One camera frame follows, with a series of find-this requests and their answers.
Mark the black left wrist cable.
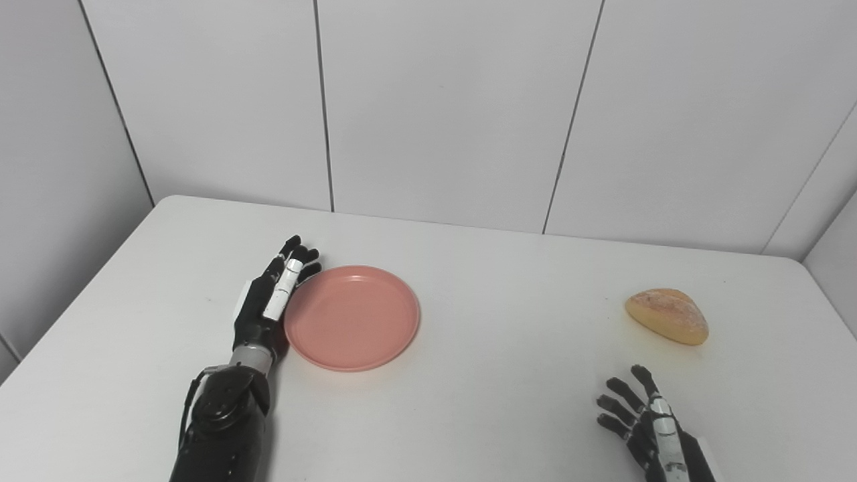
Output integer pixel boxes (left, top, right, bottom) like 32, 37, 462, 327
177, 366, 220, 456

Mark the pink round plate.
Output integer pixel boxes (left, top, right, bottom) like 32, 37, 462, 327
284, 265, 421, 373

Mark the oval bread roll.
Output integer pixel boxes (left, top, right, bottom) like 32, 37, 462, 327
625, 288, 710, 346

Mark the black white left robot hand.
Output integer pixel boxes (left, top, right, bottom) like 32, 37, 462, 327
232, 234, 323, 352

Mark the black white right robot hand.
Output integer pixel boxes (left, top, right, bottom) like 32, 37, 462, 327
596, 364, 717, 482

